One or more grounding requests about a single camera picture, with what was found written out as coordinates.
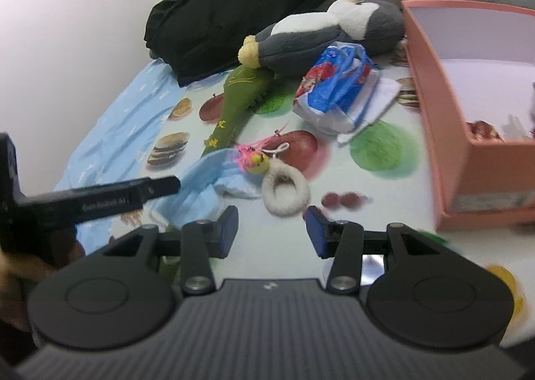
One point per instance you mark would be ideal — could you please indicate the grey penguin plush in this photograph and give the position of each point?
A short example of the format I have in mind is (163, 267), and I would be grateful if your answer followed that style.
(317, 33)

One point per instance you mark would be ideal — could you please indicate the blue face mask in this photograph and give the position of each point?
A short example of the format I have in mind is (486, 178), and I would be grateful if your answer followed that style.
(200, 187)

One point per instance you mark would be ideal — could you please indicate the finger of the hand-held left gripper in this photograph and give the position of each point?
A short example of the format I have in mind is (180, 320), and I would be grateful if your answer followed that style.
(161, 187)

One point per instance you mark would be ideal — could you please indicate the light blue bed sheet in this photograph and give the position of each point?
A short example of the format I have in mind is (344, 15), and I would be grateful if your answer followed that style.
(125, 112)

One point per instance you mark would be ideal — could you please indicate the pink cardboard box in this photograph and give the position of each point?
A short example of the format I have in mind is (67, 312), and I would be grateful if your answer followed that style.
(451, 162)

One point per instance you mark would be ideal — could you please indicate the clear plastic wrapper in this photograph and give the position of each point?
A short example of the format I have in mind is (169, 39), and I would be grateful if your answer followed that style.
(515, 125)

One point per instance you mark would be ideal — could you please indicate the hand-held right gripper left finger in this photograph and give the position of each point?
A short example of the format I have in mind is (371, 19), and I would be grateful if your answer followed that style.
(229, 233)

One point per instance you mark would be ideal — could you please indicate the blue printed plastic bag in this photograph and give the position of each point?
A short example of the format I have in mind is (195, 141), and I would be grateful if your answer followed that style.
(334, 83)

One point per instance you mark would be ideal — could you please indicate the red foil packet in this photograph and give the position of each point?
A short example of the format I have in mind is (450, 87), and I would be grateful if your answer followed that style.
(485, 131)

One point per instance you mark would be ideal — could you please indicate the fruit print plastic mat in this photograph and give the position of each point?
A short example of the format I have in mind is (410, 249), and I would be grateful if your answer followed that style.
(376, 179)

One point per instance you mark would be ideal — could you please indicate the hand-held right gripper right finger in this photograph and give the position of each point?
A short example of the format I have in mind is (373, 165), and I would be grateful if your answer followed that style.
(315, 233)

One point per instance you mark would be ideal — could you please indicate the green plush toy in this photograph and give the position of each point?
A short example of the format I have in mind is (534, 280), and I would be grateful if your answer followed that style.
(238, 100)

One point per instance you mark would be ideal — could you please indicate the person's left hand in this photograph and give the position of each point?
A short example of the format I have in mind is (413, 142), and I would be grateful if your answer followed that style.
(16, 268)

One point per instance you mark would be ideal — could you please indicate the pink tassel toy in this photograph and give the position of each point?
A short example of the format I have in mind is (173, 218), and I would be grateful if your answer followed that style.
(255, 159)

